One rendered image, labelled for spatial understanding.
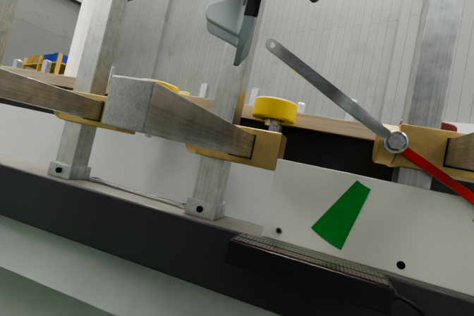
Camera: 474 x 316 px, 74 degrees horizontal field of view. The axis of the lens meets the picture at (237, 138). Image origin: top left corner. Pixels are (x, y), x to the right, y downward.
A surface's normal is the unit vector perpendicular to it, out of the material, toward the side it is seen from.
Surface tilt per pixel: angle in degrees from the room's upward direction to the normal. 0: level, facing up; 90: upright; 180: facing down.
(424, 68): 90
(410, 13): 90
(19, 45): 90
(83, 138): 90
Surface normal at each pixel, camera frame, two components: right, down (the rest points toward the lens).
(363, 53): -0.63, -0.18
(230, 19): 0.05, 0.00
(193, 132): 0.94, 0.18
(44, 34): 0.75, 0.12
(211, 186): -0.28, -0.11
